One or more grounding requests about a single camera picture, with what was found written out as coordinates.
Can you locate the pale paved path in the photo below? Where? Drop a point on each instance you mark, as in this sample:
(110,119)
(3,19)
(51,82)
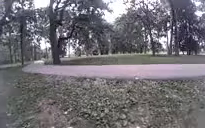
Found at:
(123,71)

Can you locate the leaf-strewn grass ground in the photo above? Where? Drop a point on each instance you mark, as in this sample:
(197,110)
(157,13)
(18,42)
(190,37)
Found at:
(103,103)

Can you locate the wood of trees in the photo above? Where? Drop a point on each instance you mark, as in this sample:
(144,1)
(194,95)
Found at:
(90,30)

